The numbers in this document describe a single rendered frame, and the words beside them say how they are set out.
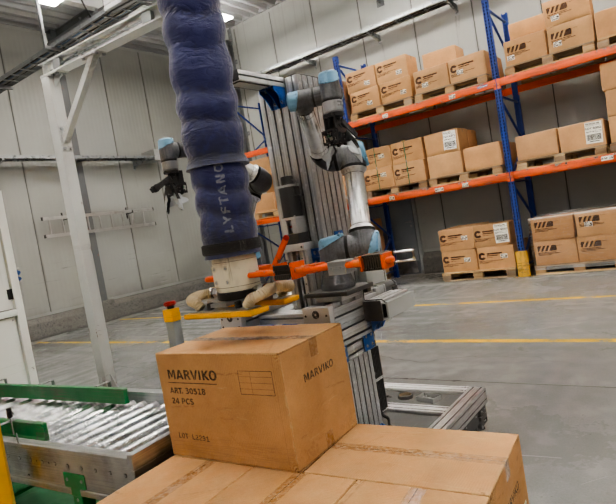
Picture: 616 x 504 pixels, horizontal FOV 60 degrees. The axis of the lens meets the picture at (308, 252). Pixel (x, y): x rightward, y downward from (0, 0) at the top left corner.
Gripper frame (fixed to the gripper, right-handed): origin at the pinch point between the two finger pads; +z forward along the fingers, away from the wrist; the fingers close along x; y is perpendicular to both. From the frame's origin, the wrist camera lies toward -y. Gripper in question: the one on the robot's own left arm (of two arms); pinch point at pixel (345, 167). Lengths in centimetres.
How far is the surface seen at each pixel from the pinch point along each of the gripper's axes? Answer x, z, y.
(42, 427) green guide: -145, 90, 60
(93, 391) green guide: -174, 90, 16
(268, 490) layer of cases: -11, 98, 58
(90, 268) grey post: -366, 26, -112
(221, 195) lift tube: -32.1, 3.4, 34.7
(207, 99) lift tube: -30, -31, 35
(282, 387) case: -8, 69, 46
